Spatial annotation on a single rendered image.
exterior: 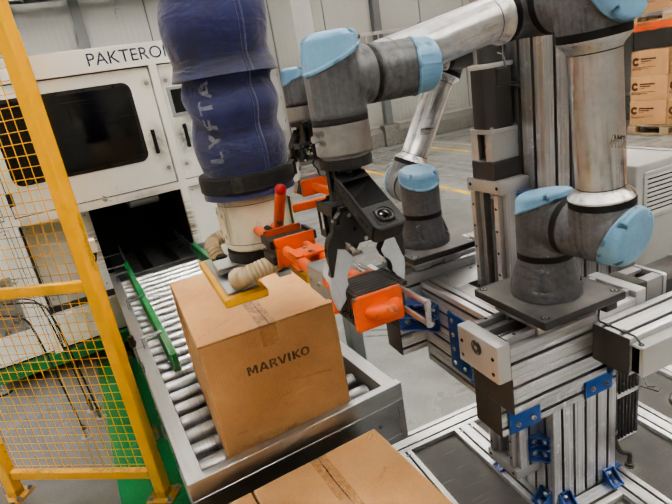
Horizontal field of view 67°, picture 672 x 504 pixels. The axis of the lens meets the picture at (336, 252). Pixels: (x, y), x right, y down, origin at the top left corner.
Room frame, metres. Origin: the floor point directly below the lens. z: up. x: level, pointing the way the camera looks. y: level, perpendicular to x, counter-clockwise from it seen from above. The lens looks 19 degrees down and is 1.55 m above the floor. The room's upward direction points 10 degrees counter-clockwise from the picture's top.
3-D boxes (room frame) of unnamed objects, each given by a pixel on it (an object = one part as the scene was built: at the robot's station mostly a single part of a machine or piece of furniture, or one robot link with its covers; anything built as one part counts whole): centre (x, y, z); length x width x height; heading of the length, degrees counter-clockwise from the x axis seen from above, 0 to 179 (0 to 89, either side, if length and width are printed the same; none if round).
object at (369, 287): (0.66, -0.03, 1.25); 0.08 x 0.07 x 0.05; 21
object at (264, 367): (1.56, 0.33, 0.75); 0.60 x 0.40 x 0.40; 22
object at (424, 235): (1.49, -0.28, 1.09); 0.15 x 0.15 x 0.10
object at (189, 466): (2.18, 0.98, 0.50); 2.31 x 0.05 x 0.19; 26
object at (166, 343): (2.52, 1.09, 0.60); 1.60 x 0.10 x 0.09; 26
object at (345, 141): (0.68, -0.03, 1.48); 0.08 x 0.08 x 0.05
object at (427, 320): (0.73, -0.06, 1.25); 0.31 x 0.03 x 0.05; 21
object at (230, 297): (1.19, 0.27, 1.15); 0.34 x 0.10 x 0.05; 21
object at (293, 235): (0.99, 0.09, 1.25); 0.10 x 0.08 x 0.06; 111
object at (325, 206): (0.69, -0.03, 1.40); 0.09 x 0.08 x 0.12; 20
